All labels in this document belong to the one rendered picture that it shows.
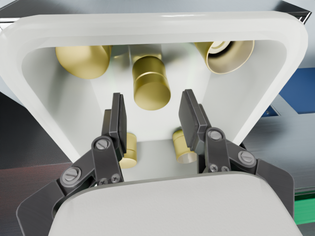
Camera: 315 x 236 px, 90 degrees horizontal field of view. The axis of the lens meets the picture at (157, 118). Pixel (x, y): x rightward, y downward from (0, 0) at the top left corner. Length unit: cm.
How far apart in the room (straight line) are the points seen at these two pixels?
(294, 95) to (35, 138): 82
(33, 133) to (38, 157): 12
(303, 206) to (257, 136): 10
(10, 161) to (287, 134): 78
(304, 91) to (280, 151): 23
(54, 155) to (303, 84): 77
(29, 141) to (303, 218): 78
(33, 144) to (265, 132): 72
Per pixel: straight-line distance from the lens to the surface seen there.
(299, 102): 46
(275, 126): 33
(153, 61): 16
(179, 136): 25
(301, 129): 36
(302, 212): 29
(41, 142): 74
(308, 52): 57
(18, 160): 74
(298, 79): 54
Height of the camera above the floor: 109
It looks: 41 degrees down
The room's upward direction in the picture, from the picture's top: 171 degrees clockwise
